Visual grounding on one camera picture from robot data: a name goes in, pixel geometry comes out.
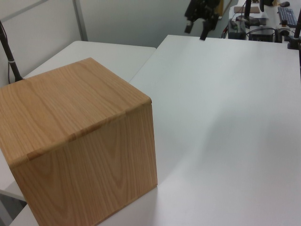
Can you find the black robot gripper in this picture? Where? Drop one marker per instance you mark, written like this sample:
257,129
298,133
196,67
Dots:
200,9

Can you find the wooden drawer cabinet box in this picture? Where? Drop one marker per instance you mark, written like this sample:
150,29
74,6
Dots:
77,141

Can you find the tan wooden board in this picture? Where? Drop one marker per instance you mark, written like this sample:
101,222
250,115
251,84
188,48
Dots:
220,7

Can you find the grey green electronic device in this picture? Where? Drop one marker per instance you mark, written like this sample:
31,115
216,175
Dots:
236,29

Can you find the brown rectangular pad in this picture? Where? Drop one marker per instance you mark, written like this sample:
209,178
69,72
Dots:
244,10

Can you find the black electronics box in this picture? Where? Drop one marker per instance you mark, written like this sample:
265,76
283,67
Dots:
262,34

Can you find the black computer keyboard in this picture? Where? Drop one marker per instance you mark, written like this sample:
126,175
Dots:
287,16

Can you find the dark computer mouse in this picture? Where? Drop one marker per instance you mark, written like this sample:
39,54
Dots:
285,3

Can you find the black table clamp with pole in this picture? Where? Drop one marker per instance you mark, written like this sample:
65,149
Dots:
295,35

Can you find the black camera stand with base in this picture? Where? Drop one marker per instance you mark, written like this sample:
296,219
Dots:
247,14

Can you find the black flexible camera pole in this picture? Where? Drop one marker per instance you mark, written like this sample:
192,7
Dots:
10,56

